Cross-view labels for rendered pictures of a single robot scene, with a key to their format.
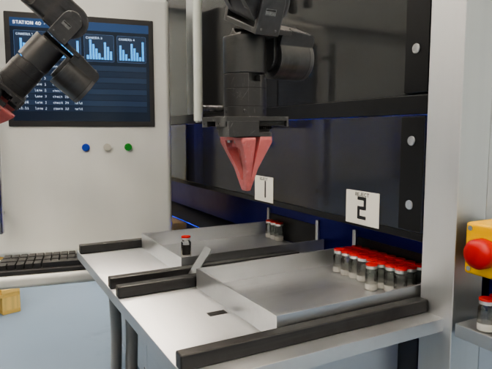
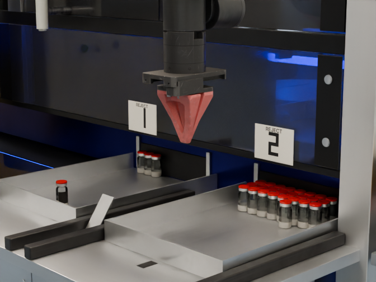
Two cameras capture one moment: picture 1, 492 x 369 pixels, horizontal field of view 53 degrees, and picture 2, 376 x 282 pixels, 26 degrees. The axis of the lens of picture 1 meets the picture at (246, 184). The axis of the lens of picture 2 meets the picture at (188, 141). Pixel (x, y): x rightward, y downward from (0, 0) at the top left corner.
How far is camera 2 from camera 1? 0.51 m
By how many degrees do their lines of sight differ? 16
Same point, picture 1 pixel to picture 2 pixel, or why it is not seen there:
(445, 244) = (362, 181)
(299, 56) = (233, 8)
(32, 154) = not seen: outside the picture
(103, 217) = not seen: outside the picture
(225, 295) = (151, 245)
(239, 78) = (184, 37)
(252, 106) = (196, 64)
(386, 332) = (315, 267)
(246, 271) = (151, 218)
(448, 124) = (365, 67)
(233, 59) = (178, 18)
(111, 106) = not seen: outside the picture
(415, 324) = (337, 257)
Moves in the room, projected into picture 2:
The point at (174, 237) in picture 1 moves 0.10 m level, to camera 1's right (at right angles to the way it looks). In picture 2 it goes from (32, 181) to (83, 178)
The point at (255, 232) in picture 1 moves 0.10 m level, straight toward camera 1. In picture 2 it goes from (122, 167) to (130, 178)
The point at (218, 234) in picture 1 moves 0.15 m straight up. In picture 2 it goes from (81, 173) to (79, 102)
